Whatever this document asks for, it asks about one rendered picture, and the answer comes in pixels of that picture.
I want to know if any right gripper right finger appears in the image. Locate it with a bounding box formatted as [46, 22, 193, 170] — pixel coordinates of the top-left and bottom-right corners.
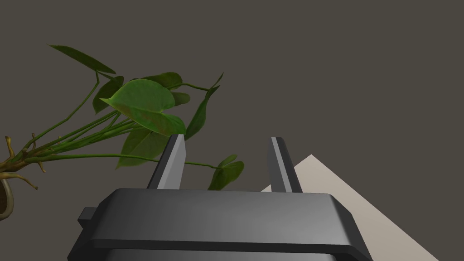
[267, 136, 303, 193]

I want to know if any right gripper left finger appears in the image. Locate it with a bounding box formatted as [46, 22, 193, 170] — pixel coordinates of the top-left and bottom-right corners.
[146, 134, 187, 190]

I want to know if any green leafy potted plant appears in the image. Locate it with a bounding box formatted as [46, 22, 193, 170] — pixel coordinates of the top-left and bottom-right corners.
[0, 44, 245, 222]

